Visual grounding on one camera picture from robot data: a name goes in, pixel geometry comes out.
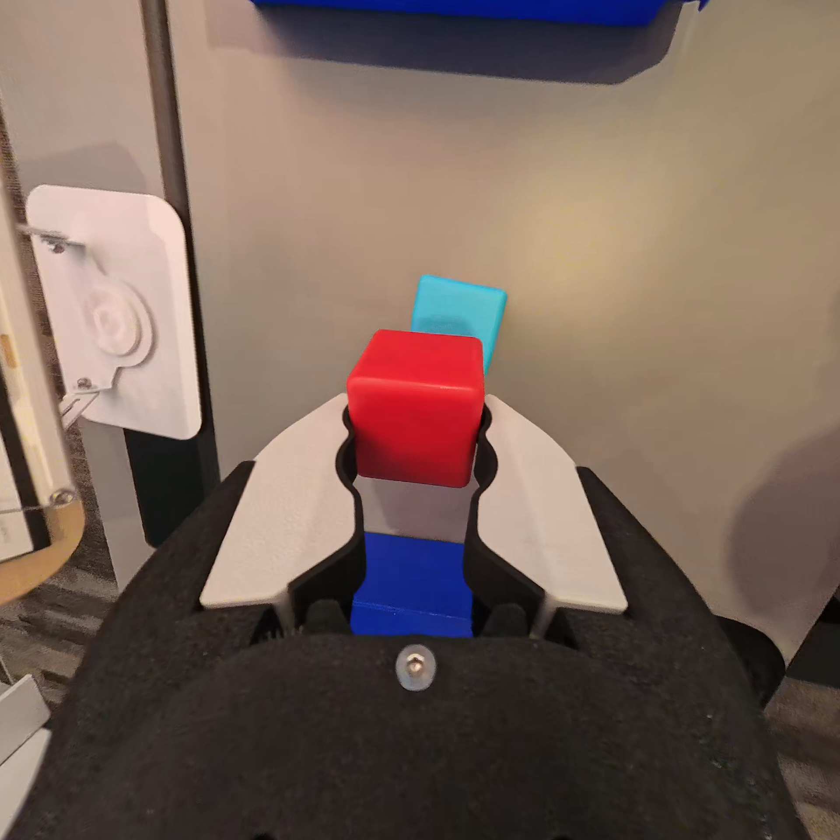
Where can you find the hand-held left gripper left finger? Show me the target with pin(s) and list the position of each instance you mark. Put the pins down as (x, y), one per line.
(285, 518)

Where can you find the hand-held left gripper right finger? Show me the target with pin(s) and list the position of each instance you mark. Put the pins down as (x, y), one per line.
(548, 518)

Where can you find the blue plastic bin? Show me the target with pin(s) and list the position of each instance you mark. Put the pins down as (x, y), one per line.
(459, 8)
(413, 584)

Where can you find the red cube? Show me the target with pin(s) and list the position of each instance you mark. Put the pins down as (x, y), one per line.
(413, 407)

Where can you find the light blue cube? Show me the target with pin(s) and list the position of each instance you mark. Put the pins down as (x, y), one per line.
(459, 308)

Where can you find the dark rectangular table pad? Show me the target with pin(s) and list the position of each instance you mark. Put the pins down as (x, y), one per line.
(170, 485)

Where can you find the black wrist rest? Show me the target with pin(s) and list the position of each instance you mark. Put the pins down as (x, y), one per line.
(754, 656)

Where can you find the white document stand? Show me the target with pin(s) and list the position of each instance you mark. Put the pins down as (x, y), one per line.
(157, 295)

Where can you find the printed instruction board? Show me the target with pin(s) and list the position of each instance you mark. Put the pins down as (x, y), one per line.
(13, 492)

